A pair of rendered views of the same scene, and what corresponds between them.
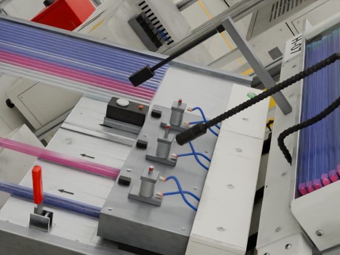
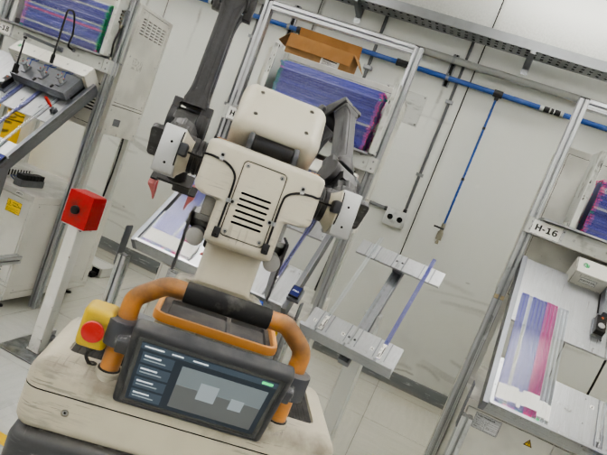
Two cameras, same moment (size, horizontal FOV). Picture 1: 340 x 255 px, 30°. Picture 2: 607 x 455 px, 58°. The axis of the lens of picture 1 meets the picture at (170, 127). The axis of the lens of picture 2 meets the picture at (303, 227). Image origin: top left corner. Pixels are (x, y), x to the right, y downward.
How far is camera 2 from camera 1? 2.05 m
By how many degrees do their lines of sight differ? 57
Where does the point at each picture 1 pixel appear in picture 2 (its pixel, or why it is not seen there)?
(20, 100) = (13, 292)
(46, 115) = (32, 281)
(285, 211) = (357, 157)
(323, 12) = (122, 84)
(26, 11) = not seen: outside the picture
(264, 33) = (106, 118)
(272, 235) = (364, 163)
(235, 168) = (317, 164)
